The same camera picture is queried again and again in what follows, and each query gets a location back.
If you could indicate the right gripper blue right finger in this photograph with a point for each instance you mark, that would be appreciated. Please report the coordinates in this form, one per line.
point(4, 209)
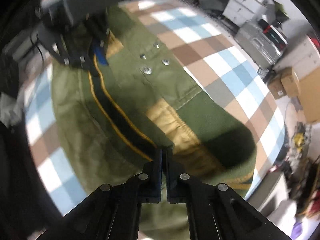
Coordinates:
point(172, 171)

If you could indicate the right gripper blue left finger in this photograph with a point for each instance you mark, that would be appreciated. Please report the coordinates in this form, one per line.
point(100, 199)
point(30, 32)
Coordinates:
point(156, 177)

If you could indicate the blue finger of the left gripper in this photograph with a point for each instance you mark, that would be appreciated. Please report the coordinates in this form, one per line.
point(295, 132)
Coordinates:
point(99, 54)

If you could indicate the green and mustard varsity jacket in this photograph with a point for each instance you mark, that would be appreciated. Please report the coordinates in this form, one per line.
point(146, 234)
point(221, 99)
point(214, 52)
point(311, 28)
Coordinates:
point(111, 125)

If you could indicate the checkered bed sheet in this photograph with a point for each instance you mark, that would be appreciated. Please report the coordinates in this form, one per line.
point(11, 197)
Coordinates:
point(207, 53)

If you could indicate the lower cardboard box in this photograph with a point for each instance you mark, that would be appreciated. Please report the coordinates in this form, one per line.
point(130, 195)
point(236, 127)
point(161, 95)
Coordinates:
point(276, 88)

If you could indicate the cardboard box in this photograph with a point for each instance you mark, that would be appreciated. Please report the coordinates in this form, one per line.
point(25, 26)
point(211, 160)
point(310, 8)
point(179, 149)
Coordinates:
point(276, 88)
point(290, 82)

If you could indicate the upper cardboard box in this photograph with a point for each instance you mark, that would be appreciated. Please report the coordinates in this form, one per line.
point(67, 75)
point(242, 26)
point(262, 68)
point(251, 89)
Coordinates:
point(290, 82)

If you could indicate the silver aluminium suitcase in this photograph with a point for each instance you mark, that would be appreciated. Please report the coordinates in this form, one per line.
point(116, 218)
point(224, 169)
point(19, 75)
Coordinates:
point(252, 40)

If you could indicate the white drawer desk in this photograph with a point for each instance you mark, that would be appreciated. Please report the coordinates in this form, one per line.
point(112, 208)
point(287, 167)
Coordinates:
point(241, 11)

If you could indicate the black red shoe box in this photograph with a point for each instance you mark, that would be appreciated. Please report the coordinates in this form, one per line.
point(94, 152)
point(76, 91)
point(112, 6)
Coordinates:
point(274, 35)

